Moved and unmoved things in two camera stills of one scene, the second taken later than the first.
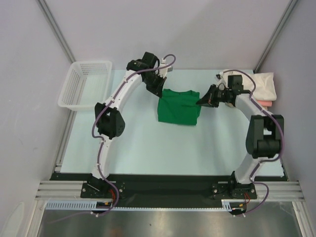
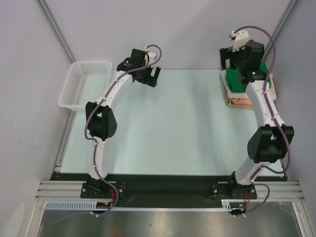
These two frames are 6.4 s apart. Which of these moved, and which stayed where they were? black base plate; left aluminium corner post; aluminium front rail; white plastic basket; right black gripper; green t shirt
Moved: green t shirt; right black gripper
Stayed: black base plate; white plastic basket; aluminium front rail; left aluminium corner post
